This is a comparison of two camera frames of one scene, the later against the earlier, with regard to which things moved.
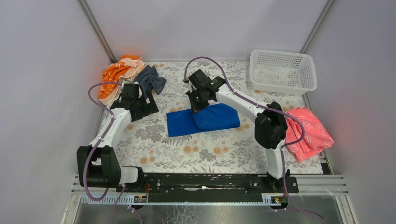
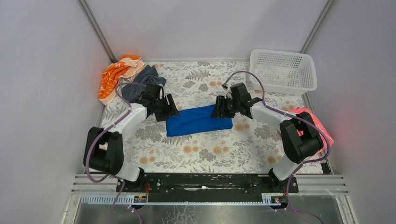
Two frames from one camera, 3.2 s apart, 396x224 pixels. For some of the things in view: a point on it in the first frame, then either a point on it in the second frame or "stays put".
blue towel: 208,118 stays put
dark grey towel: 148,78 stays put
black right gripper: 198,105 → 225,107
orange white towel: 125,70 stays put
